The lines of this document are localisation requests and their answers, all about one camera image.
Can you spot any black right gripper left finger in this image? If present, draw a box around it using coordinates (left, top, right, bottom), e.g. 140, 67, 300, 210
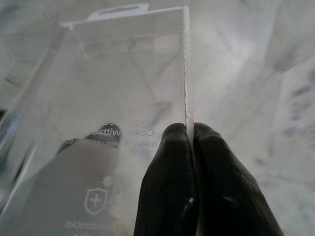
133, 122, 199, 236

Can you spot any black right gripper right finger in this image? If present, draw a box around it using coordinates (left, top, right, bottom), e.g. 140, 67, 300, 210
193, 122, 286, 236

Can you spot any clear plastic packaging box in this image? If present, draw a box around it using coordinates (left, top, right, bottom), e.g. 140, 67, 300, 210
0, 2, 195, 236

